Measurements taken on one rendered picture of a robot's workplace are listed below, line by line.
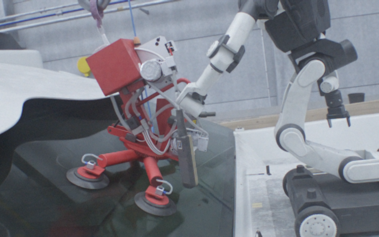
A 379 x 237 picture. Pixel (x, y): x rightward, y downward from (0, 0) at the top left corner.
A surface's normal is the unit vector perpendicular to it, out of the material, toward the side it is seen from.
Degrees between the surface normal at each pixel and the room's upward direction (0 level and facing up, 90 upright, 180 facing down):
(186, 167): 90
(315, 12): 89
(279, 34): 112
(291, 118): 90
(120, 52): 90
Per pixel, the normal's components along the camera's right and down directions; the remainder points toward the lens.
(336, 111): -0.62, 0.39
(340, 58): 0.04, 0.51
